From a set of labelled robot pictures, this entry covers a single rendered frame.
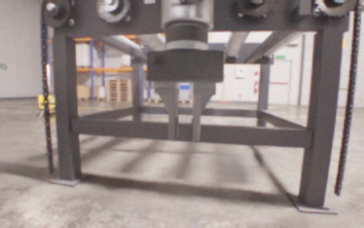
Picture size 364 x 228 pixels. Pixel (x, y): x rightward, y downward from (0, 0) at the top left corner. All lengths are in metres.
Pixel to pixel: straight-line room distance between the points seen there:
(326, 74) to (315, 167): 0.38
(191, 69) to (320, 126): 0.70
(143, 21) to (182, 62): 0.63
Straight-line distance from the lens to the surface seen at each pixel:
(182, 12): 0.31
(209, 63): 0.31
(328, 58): 0.92
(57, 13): 1.08
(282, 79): 10.39
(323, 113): 0.91
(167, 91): 0.32
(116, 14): 0.93
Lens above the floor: 0.48
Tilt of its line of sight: 7 degrees down
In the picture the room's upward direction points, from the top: 1 degrees clockwise
